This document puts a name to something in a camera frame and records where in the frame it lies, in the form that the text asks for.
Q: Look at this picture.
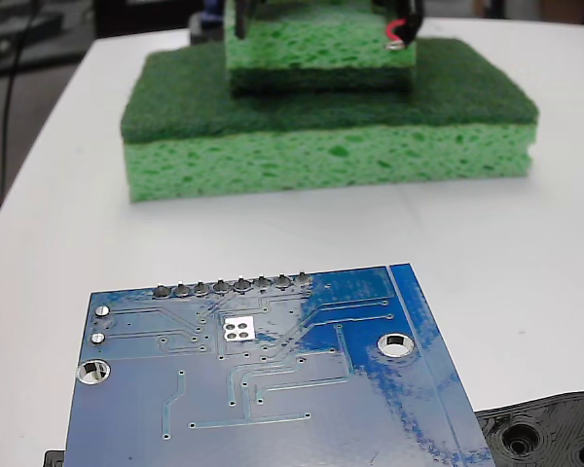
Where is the red wire with bare loop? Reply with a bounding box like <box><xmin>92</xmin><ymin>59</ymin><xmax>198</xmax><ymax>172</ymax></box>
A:
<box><xmin>383</xmin><ymin>18</ymin><xmax>411</xmax><ymax>52</ymax></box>

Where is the blue printed circuit board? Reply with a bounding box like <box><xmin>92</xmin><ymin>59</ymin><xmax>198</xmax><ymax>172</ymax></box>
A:
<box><xmin>63</xmin><ymin>263</ymin><xmax>497</xmax><ymax>467</ymax></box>

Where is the grey and blue device base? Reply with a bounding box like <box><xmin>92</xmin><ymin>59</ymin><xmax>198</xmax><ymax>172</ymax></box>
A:
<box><xmin>188</xmin><ymin>0</ymin><xmax>227</xmax><ymax>46</ymax></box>

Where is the small green scrub sponge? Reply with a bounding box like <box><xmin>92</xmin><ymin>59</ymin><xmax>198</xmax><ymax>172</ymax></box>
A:
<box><xmin>223</xmin><ymin>0</ymin><xmax>419</xmax><ymax>98</ymax></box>

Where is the large green scrub sponge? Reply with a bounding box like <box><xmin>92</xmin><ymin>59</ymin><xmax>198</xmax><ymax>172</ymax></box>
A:
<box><xmin>120</xmin><ymin>37</ymin><xmax>540</xmax><ymax>204</ymax></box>

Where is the dark background equipment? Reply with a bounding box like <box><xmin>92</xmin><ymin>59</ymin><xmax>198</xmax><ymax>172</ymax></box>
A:
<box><xmin>0</xmin><ymin>0</ymin><xmax>65</xmax><ymax>79</ymax></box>

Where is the thin black cable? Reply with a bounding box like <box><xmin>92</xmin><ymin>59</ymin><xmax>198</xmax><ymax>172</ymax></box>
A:
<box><xmin>0</xmin><ymin>0</ymin><xmax>37</xmax><ymax>211</ymax></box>

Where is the black plastic mount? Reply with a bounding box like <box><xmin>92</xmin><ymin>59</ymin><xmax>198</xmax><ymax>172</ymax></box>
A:
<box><xmin>43</xmin><ymin>388</ymin><xmax>584</xmax><ymax>467</ymax></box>

